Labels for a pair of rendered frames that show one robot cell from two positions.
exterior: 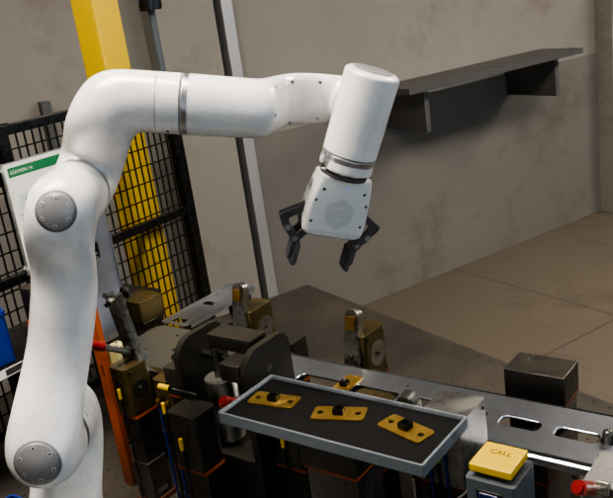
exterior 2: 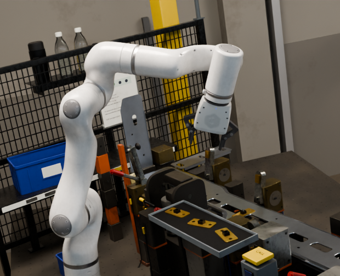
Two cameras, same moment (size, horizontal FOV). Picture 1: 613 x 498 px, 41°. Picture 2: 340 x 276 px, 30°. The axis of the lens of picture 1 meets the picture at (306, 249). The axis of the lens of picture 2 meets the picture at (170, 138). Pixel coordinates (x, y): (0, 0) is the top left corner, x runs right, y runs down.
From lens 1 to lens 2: 80 cm
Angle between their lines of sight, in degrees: 20
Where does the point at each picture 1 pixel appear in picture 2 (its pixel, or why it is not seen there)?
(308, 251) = (321, 126)
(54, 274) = (73, 137)
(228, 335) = (174, 176)
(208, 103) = (145, 61)
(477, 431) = (280, 245)
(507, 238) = not seen: outside the picture
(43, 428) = (64, 209)
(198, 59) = not seen: outside the picture
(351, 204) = (219, 116)
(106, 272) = (140, 132)
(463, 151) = not seen: outside the picture
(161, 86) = (124, 52)
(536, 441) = (322, 257)
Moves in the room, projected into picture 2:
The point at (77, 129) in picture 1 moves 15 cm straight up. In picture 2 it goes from (87, 69) to (78, 20)
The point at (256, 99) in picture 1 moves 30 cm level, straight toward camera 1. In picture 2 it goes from (168, 61) to (134, 88)
